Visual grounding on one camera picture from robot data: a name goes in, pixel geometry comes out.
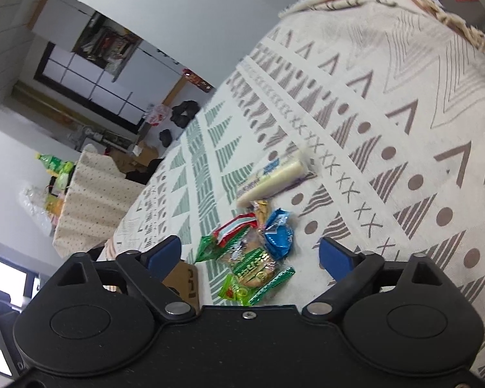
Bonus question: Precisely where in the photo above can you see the white red plastic bag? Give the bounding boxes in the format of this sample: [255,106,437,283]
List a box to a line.
[144,104,171,126]

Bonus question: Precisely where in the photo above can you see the brown cardboard box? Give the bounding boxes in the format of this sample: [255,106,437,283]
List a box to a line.
[163,260,200,312]

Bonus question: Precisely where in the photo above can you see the green cracker snack packet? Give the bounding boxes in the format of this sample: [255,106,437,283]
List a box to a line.
[218,241,295,307]

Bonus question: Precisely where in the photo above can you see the blue foil snack packet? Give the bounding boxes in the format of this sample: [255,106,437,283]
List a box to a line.
[264,209,294,260]

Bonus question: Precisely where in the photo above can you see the dark green foil snack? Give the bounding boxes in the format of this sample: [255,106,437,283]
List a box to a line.
[194,235,226,263]

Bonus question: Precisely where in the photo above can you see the patterned cream bed blanket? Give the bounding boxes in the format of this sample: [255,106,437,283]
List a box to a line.
[104,0,485,379]

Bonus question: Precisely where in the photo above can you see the red white striped snack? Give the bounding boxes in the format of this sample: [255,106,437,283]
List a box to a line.
[212,213,258,247]

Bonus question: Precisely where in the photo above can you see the green soda bottle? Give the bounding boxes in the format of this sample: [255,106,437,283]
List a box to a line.
[36,153,74,177]

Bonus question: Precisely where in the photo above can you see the white long snack packet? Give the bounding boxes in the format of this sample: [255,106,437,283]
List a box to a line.
[235,152,316,209]

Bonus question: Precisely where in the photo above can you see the dotted cream tablecloth table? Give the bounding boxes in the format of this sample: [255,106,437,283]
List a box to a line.
[53,145,144,258]

